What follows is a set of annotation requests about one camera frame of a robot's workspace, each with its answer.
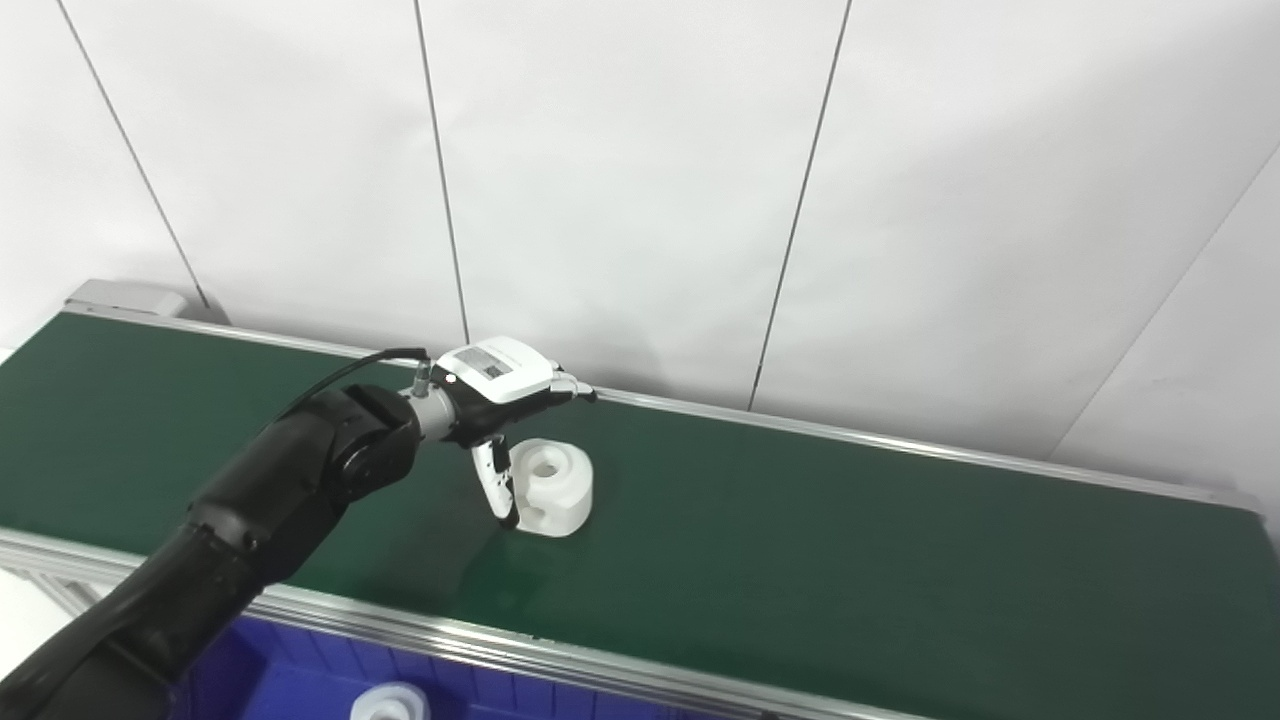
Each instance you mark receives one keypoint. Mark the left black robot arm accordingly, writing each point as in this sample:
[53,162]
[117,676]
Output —
[250,500]

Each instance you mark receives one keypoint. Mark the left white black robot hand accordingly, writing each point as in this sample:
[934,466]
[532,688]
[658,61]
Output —
[490,375]

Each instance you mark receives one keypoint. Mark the white cylindrical plastic part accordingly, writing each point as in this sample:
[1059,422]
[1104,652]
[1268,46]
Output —
[390,705]
[565,495]

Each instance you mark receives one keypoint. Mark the grey conveyor motor housing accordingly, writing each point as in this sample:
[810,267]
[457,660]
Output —
[130,297]

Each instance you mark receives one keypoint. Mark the blue plastic bin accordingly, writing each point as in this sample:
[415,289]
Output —
[300,680]

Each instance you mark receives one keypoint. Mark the green conveyor belt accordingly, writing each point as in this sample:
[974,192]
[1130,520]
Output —
[800,550]

